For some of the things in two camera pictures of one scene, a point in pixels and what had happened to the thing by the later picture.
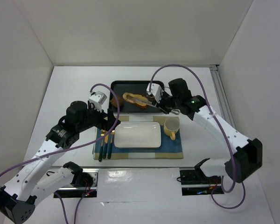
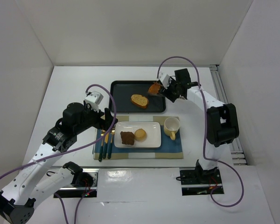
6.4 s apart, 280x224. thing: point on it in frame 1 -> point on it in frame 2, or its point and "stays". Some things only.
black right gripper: x=163 y=102 -> x=167 y=91
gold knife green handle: x=105 y=146 stays
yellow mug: x=171 y=125 stays
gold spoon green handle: x=110 y=148 stays
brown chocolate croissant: x=114 y=101 -> x=127 y=137
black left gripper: x=109 y=117 stays
